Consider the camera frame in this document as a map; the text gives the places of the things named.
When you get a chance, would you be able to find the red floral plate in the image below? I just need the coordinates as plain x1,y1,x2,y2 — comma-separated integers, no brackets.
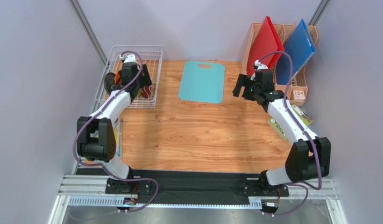
139,86,152,98

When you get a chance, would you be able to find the orange plate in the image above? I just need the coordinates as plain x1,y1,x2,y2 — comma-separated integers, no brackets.
114,70,122,85

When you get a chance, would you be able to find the dark grey plate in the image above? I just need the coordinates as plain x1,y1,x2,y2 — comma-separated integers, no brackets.
104,72,116,95

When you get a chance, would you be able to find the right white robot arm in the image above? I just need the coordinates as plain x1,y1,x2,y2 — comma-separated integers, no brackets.
233,69,331,189

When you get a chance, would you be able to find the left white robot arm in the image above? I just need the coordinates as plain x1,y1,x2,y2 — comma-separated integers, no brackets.
73,62,152,182

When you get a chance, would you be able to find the pink plastic file organizer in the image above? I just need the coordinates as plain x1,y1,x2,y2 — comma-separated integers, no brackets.
241,22,319,106

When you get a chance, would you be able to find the small white cube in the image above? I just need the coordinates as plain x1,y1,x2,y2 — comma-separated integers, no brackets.
292,90,305,101

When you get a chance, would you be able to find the teal cutting board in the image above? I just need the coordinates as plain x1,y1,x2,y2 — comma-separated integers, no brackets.
178,61,225,104

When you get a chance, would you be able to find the red folder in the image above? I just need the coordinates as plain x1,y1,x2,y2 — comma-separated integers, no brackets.
246,16,284,76

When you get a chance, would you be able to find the green leaflet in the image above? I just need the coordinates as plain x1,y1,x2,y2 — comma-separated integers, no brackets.
267,104,314,140

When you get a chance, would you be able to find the blue folder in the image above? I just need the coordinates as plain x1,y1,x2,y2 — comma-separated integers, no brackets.
275,19,316,85

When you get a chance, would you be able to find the illustrated book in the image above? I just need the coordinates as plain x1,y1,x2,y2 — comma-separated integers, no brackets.
114,118,122,159

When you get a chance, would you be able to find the black base mat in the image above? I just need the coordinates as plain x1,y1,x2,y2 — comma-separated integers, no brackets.
76,168,290,206

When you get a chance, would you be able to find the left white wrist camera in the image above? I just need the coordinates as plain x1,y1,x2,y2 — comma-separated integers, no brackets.
119,54,137,63

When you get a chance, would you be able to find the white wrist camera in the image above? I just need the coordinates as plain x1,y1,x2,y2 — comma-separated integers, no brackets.
253,60,269,72
119,54,137,63

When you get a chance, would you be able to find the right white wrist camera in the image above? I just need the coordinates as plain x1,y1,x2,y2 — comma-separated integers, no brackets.
253,60,269,72

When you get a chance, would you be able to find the white wire dish rack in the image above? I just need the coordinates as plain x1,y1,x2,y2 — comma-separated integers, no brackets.
95,45,165,109

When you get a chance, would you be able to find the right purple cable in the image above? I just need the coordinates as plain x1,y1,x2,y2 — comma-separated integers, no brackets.
259,51,323,217

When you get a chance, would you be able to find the purple cable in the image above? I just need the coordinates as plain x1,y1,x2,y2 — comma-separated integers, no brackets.
259,51,323,217
72,51,159,213

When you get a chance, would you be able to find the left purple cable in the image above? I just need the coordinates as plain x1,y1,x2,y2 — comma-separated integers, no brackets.
72,51,159,213

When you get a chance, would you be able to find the aluminium frame rail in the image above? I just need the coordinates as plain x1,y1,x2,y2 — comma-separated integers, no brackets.
49,168,346,224

